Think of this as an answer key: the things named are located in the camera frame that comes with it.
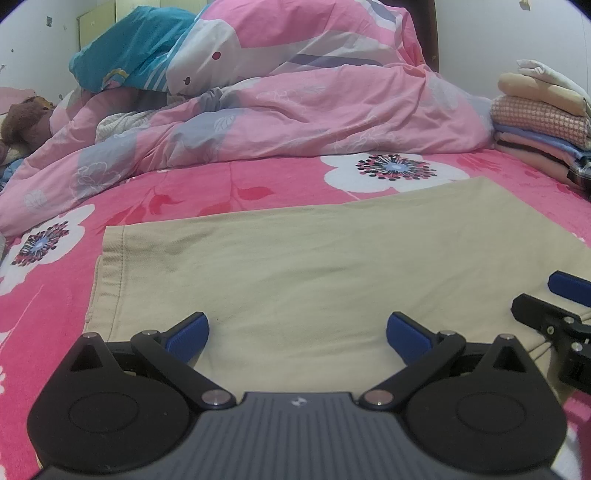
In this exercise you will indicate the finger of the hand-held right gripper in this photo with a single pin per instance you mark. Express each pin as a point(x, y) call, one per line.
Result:
point(540, 311)
point(572, 286)

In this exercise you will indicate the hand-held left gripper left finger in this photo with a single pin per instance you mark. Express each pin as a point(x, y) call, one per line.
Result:
point(189, 337)

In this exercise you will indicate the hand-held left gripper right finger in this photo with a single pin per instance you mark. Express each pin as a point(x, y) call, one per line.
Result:
point(406, 337)

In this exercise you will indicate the beige pants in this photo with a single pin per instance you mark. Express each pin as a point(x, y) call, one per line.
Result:
point(300, 267)

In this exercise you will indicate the peach folded cloth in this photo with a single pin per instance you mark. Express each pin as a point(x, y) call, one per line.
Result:
point(531, 157)

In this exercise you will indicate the pink floral blanket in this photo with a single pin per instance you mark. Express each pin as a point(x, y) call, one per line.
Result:
point(184, 194)

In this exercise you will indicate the blue folded cloth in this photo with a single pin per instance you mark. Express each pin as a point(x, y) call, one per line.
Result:
point(549, 143)

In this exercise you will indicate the cream folded cloth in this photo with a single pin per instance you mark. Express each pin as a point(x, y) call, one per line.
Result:
point(535, 90)

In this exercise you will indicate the white folded cloth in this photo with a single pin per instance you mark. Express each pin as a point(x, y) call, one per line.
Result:
point(549, 76)

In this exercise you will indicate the white knitted cloth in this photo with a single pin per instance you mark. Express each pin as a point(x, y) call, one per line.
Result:
point(122, 125)

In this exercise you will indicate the light blue cloth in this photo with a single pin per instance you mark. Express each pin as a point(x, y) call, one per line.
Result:
point(9, 170)

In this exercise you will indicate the pink patterned duvet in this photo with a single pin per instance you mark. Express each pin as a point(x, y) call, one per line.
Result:
point(300, 115)

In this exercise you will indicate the brown plush toy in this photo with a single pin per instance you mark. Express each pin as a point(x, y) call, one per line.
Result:
point(25, 122)

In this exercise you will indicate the teal pillow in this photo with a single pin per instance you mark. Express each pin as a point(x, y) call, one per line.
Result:
point(129, 50)

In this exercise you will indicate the wooden door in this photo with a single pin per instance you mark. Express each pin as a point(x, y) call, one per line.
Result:
point(427, 32)

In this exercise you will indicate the pink pillow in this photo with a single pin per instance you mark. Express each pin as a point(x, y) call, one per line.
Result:
point(14, 97)

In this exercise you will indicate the cream wardrobe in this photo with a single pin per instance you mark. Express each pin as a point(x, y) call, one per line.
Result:
point(115, 18)

